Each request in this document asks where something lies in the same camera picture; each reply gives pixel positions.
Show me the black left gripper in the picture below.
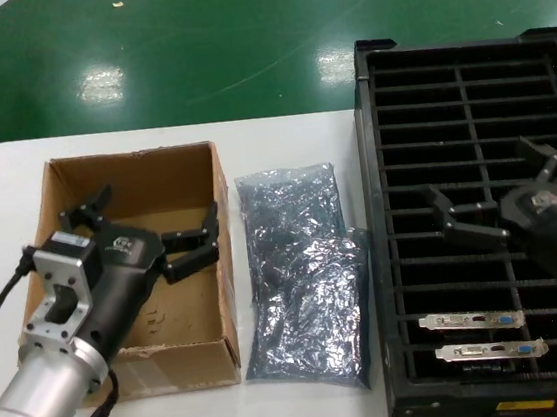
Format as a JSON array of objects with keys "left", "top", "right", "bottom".
[{"left": 56, "top": 171, "right": 236, "bottom": 367}]

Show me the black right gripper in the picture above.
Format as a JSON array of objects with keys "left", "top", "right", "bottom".
[{"left": 420, "top": 132, "right": 557, "bottom": 323}]

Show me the graphics card with metal bracket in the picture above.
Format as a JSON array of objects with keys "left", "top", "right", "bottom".
[
  {"left": 416, "top": 302, "right": 529, "bottom": 340},
  {"left": 433, "top": 332, "right": 553, "bottom": 383}
]

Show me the grey antistatic bag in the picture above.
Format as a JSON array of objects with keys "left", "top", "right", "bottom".
[
  {"left": 230, "top": 226, "right": 386, "bottom": 403},
  {"left": 231, "top": 159, "right": 358, "bottom": 307}
]

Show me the open brown cardboard box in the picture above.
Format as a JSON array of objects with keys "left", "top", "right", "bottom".
[{"left": 0, "top": 137, "right": 253, "bottom": 414}]

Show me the black slotted plastic container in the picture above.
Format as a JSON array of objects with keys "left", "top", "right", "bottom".
[{"left": 344, "top": 18, "right": 557, "bottom": 417}]

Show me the empty grey antistatic bag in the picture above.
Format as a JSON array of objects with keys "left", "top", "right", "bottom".
[{"left": 231, "top": 159, "right": 358, "bottom": 307}]

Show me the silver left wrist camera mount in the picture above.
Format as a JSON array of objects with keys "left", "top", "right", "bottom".
[{"left": 13, "top": 226, "right": 112, "bottom": 359}]

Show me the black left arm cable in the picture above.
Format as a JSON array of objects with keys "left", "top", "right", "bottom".
[{"left": 0, "top": 243, "right": 52, "bottom": 402}]

